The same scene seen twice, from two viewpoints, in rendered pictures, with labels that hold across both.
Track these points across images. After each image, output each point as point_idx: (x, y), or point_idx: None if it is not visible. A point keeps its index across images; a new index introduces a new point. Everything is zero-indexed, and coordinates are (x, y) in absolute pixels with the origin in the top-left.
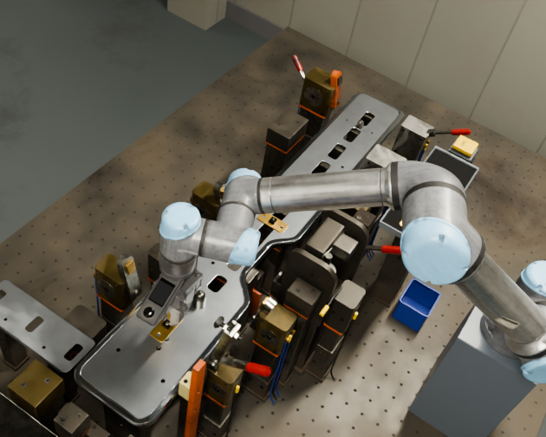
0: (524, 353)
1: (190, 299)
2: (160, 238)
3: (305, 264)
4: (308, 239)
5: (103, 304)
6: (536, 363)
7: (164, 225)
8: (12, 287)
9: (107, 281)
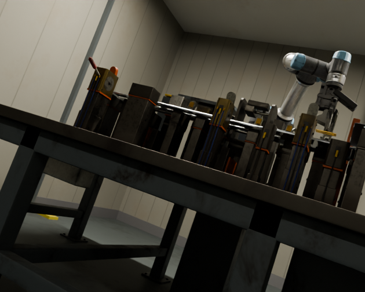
0: (292, 117)
1: (292, 137)
2: (347, 65)
3: (274, 111)
4: (175, 156)
5: (303, 156)
6: (293, 119)
7: (350, 56)
8: (357, 126)
9: (315, 125)
